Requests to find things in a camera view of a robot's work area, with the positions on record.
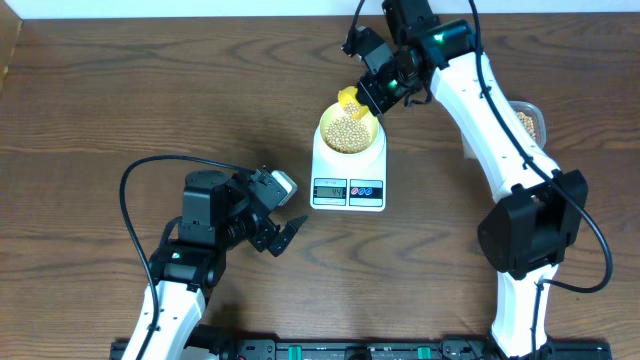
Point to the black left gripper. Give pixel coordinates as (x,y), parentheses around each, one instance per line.
(265,238)

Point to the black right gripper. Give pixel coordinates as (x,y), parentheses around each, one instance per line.
(369,94)

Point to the yellow plastic scoop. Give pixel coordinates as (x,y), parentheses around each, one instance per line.
(349,103)

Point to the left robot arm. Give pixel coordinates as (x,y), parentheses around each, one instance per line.
(219,212)

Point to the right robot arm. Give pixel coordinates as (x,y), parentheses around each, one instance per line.
(538,207)

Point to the yellow bowl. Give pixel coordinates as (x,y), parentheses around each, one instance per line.
(349,126)

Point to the white digital kitchen scale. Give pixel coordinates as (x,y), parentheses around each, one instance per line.
(349,182)

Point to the soybeans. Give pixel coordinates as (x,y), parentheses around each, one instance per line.
(347,132)

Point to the clear plastic container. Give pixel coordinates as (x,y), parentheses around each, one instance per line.
(533,128)

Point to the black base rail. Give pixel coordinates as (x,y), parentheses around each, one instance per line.
(446,349)

